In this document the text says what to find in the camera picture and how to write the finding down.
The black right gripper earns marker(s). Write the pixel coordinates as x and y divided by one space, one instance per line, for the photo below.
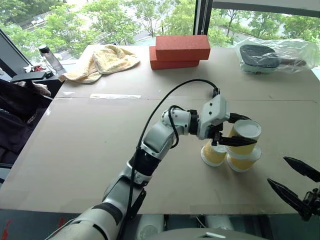
311 203

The white rounded robot leg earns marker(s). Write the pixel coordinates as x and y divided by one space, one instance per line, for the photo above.
150 225
218 222

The dark window post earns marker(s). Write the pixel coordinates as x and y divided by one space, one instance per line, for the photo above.
202 20

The grey robot torso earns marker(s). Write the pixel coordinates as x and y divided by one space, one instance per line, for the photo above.
200 235

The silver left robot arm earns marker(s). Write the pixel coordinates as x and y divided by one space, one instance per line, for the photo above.
156 140

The clear water bottle black cap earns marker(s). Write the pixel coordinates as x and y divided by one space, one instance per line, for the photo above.
51 60

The yellow towel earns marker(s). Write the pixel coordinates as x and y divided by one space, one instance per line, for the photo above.
105 61

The clear plastic bag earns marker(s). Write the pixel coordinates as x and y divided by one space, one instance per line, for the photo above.
295 53

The red brick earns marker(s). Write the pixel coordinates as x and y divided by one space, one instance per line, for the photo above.
182 47
172 64

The yellow paper cup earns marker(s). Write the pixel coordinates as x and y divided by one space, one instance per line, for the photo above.
212 156
241 163
246 130

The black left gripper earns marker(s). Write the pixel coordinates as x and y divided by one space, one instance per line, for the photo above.
215 131

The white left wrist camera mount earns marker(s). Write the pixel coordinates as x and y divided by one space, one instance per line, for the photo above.
214 112

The dark clothing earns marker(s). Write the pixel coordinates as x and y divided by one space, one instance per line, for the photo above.
15 112

